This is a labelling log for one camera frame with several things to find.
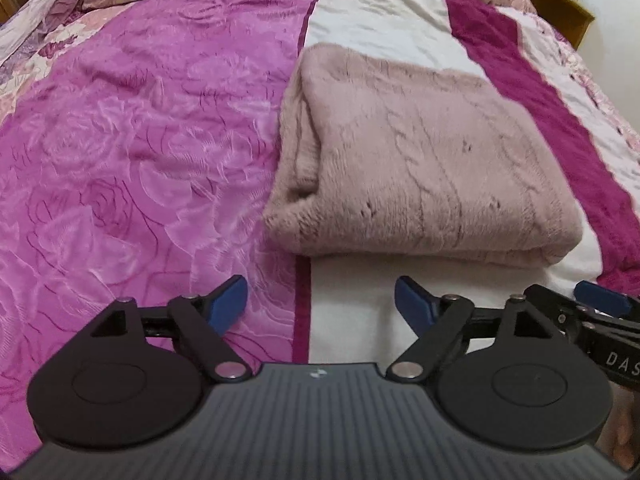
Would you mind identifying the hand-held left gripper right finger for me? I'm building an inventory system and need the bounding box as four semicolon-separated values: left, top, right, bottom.
387;276;559;381

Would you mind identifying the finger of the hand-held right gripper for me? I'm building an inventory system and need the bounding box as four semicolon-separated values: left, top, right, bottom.
574;280;640;319
523;283;602;334

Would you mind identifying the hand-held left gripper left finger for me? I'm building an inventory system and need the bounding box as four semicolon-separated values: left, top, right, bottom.
87;276;249;384

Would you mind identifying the pink knit sweater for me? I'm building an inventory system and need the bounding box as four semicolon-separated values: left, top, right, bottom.
262;42;584;269

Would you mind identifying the person's right hand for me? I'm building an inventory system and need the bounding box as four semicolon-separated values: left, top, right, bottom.
607;387;640;472

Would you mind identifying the magenta patchwork quilt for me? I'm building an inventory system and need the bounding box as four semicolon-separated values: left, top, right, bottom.
0;0;640;471

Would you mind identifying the wooden bedside cabinet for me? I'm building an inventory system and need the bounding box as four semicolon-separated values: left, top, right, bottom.
517;0;596;52

